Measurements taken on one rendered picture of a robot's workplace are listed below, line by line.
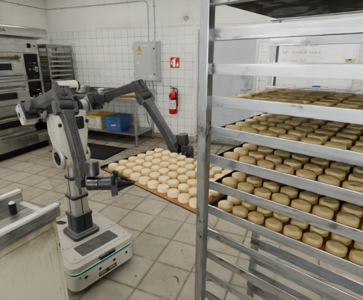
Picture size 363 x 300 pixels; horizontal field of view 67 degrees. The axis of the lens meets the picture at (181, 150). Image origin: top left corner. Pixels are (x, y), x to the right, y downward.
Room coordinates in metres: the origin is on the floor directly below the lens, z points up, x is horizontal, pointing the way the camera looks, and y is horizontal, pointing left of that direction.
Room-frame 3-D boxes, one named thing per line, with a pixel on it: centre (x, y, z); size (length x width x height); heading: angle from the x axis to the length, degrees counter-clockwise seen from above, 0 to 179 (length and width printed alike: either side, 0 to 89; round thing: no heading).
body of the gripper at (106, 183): (1.09, 0.32, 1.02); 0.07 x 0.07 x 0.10; 4
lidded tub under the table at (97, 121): (5.56, 1.67, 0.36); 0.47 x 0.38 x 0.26; 157
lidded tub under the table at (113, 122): (5.38, 1.25, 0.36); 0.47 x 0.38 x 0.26; 159
